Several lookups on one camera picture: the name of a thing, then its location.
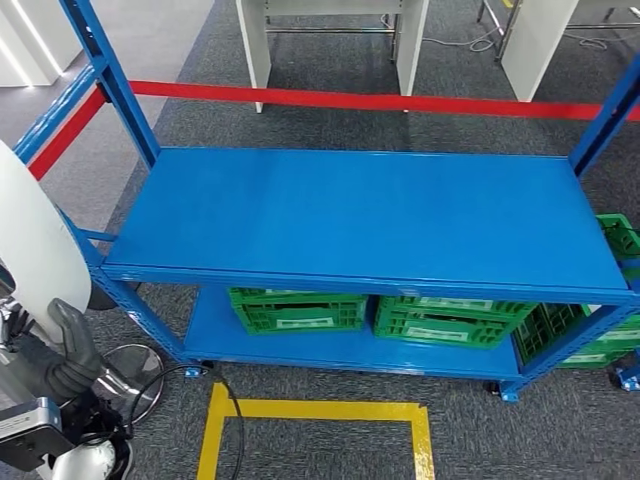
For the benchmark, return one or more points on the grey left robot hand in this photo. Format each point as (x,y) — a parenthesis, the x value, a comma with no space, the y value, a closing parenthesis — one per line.
(75,344)

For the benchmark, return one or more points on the white curved plastic part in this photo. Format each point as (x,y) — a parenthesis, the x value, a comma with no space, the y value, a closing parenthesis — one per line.
(35,245)

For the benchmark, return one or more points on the blue metal shelf rack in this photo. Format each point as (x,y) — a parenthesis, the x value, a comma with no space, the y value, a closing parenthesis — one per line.
(375,218)

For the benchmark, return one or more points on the black round floor base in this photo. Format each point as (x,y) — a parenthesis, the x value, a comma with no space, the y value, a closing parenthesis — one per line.
(103,299)

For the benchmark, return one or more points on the chrome pole stand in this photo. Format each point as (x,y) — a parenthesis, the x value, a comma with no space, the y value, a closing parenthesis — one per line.
(140,378)

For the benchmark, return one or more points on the green plastic crate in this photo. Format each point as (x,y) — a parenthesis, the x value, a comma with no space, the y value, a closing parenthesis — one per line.
(545,334)
(617,232)
(300,314)
(450,324)

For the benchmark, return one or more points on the white illuminated counter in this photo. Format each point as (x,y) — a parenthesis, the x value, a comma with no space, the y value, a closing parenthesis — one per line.
(30,40)

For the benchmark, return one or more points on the white desk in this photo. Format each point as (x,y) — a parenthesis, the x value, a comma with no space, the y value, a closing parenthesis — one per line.
(410,40)
(535,46)

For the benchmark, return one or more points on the grey metal table frame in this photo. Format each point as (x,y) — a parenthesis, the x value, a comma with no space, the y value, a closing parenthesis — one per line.
(507,30)

